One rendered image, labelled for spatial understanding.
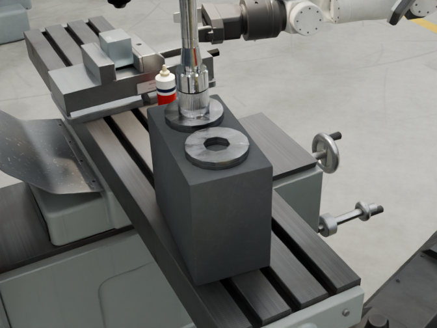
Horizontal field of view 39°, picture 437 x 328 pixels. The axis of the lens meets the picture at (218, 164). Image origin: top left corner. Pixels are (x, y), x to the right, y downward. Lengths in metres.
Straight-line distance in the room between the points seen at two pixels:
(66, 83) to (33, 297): 0.45
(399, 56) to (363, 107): 0.69
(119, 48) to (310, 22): 0.40
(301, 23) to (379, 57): 2.59
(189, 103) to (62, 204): 0.48
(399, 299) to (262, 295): 0.59
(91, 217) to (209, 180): 0.54
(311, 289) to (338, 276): 0.05
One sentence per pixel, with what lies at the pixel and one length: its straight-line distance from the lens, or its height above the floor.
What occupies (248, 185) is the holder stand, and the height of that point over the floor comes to 1.12.
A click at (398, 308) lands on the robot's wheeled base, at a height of 0.59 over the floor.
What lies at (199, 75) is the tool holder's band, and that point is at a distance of 0.88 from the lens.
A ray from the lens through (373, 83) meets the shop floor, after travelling 3.57.
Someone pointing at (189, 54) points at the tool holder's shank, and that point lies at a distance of 0.88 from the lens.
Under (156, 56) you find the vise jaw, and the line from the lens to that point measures 1.34.
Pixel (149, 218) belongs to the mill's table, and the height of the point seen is 0.96.
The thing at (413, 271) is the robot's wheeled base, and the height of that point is 0.59.
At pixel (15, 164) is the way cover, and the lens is 1.24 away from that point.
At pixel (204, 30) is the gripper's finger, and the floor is 1.14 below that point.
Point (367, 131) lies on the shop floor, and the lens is 3.12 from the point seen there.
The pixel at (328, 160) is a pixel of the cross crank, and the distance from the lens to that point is 1.73.
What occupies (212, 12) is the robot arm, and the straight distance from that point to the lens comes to 1.30.
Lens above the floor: 1.63
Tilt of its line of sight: 35 degrees down
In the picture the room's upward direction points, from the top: 2 degrees counter-clockwise
